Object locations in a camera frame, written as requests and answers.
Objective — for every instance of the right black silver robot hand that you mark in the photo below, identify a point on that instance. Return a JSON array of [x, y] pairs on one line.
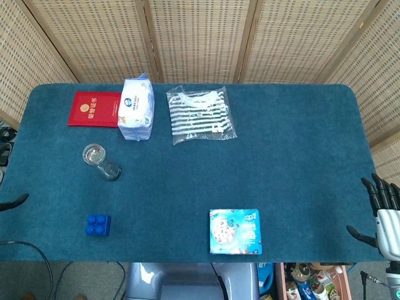
[[389, 231]]

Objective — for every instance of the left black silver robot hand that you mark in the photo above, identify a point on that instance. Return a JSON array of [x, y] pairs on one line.
[[15, 200]]

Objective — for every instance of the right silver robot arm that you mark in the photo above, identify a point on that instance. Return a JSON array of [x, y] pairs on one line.
[[393, 278]]

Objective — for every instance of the clear glass cup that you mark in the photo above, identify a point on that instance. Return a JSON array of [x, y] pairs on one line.
[[111, 171]]

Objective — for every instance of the dark electronics pile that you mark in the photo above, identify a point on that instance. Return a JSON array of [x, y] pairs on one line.
[[4, 150]]

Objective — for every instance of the blue building block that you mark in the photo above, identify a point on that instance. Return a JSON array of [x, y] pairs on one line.
[[98, 225]]

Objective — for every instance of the pink bin with clutter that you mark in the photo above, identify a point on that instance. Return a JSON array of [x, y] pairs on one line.
[[312, 281]]

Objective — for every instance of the red certificate book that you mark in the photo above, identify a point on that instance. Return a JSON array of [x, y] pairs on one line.
[[93, 109]]

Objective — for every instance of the blue table mat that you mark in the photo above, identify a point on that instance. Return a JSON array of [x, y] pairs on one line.
[[281, 156]]

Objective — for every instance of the blue plastic container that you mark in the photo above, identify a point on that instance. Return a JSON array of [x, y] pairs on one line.
[[265, 276]]

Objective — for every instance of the white tissue pack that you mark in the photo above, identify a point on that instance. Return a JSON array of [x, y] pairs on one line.
[[136, 106]]

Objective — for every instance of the blue cookie box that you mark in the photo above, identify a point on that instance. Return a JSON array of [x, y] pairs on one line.
[[236, 231]]

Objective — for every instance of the grey-blue robot torso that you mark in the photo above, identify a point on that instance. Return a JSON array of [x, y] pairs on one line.
[[187, 281]]

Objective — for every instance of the striped shirt in plastic bag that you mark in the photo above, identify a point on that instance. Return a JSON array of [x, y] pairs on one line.
[[201, 115]]

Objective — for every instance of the woven folding screen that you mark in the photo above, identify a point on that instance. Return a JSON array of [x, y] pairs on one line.
[[200, 37]]

